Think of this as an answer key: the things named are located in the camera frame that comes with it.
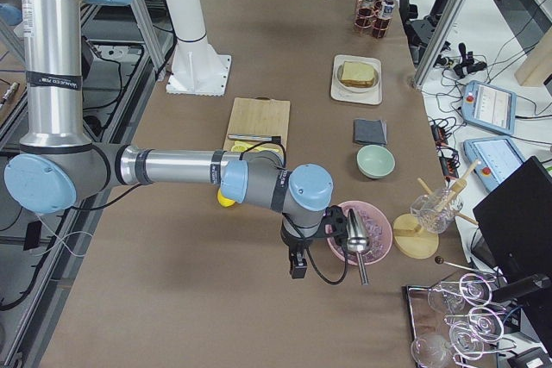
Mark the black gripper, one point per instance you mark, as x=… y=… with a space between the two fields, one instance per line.
x=294 y=244

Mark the toast sandwich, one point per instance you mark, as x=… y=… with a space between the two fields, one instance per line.
x=357 y=74

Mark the white rabbit tray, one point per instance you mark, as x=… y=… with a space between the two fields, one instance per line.
x=356 y=79

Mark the metal tray with glasses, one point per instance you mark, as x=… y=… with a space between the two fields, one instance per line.
x=456 y=323

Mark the metal ice scoop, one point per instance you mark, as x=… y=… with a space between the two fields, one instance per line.
x=358 y=243

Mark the pink bowl with ice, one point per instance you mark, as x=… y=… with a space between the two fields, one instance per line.
x=379 y=230

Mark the dark drink bottle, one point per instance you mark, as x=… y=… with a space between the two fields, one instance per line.
x=365 y=12
x=383 y=19

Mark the mint green bowl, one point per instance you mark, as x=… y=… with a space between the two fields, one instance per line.
x=375 y=161

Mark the wooden mug tree stand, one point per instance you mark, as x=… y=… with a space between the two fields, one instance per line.
x=415 y=241

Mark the grey folded cloth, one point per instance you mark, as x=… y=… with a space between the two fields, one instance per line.
x=370 y=132

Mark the clear glass mug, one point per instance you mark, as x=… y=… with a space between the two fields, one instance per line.
x=436 y=211

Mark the wooden stirrer with ball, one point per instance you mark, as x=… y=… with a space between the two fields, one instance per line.
x=441 y=261

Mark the yellow lemon left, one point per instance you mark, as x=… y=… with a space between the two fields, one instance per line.
x=223 y=200

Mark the yellow lemon squeezer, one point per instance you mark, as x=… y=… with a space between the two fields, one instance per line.
x=242 y=146

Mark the bamboo cutting board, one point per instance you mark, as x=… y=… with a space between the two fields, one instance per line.
x=251 y=116

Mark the blue teach pendant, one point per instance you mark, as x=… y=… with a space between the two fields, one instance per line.
x=489 y=107
x=499 y=157

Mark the copper wire bottle rack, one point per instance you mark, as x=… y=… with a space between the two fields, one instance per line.
x=374 y=17

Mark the black handled knife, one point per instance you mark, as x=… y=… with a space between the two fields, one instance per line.
x=255 y=137

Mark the aluminium frame post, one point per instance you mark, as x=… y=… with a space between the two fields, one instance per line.
x=450 y=13

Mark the white arm base mount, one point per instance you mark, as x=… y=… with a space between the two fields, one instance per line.
x=197 y=69

